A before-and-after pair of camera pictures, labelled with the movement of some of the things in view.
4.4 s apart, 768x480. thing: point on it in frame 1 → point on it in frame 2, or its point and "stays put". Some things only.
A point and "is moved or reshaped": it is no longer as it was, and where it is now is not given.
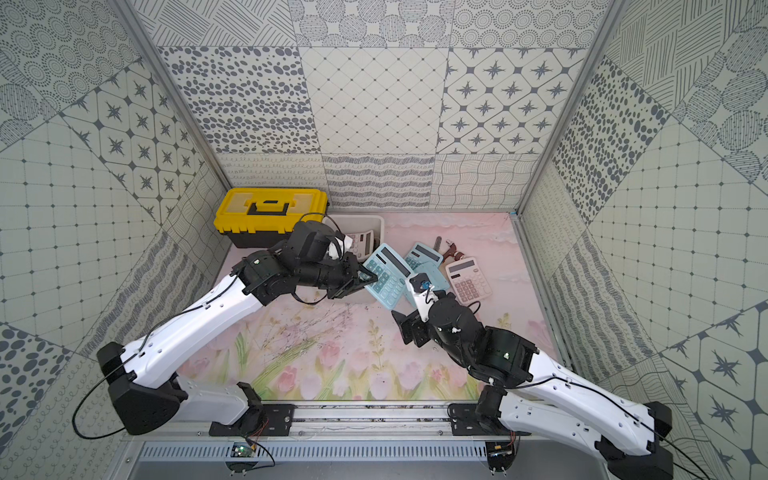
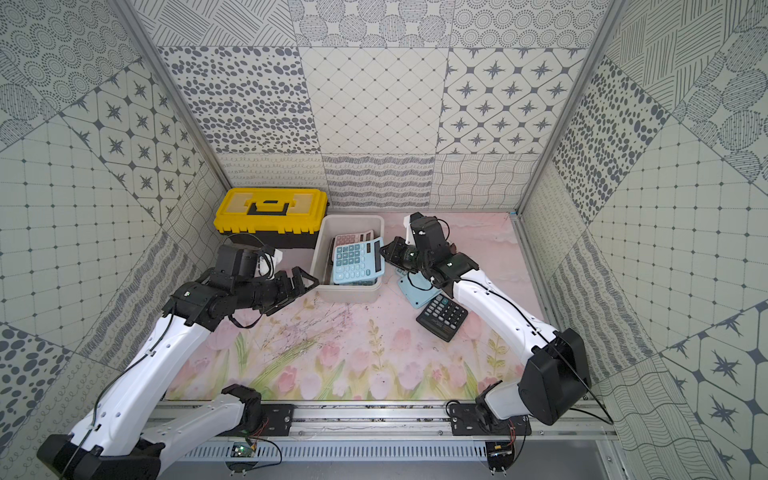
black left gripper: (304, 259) → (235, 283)
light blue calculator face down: (392, 273) is moved or reshaped
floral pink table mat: (352, 347) stays put
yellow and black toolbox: (251, 217) stays put
